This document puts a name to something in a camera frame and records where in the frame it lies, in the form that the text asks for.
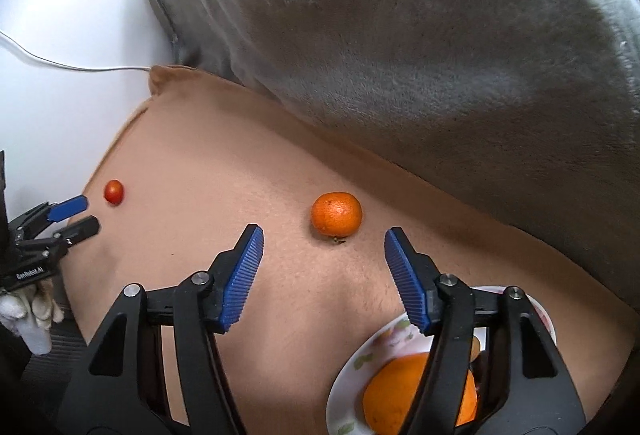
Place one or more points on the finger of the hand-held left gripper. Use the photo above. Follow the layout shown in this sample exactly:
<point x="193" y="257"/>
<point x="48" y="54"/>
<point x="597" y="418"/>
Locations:
<point x="82" y="227"/>
<point x="72" y="206"/>

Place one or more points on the mandarin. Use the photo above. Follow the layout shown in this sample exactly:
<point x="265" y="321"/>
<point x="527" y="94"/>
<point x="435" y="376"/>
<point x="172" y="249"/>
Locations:
<point x="336" y="214"/>

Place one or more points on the large orange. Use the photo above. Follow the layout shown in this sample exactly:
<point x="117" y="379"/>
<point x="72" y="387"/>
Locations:
<point x="395" y="395"/>

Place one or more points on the grey blanket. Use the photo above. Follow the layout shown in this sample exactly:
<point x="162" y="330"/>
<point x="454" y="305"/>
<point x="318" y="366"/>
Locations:
<point x="400" y="40"/>

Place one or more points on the person's left hand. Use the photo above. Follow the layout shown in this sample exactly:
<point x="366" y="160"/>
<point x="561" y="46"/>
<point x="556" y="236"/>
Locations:
<point x="30" y="315"/>

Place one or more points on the floral white plate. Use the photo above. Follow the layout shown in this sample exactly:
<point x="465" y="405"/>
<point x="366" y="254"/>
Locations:
<point x="360" y="365"/>

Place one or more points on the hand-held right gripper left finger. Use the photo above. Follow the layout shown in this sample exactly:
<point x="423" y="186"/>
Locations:
<point x="245" y="275"/>

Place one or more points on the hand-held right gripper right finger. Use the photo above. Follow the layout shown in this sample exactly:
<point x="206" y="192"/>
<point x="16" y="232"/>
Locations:
<point x="407" y="285"/>

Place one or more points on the red cherry tomato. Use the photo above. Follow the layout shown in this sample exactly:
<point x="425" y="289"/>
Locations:
<point x="114" y="191"/>

